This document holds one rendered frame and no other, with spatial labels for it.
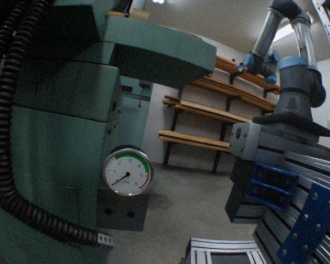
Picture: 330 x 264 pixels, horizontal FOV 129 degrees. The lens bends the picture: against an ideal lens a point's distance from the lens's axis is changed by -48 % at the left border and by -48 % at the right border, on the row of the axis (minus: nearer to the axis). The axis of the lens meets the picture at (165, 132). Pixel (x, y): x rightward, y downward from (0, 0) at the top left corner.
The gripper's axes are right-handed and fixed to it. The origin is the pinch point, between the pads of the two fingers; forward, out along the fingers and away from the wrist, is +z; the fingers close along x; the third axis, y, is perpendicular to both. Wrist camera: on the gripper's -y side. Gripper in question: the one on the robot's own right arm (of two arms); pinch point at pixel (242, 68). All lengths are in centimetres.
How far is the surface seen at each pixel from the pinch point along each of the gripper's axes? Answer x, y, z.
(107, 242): -68, 58, -73
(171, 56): -60, 32, -63
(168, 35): -61, 28, -63
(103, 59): -71, 34, -65
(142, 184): -63, 51, -69
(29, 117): -84, 43, -67
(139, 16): -66, 23, -63
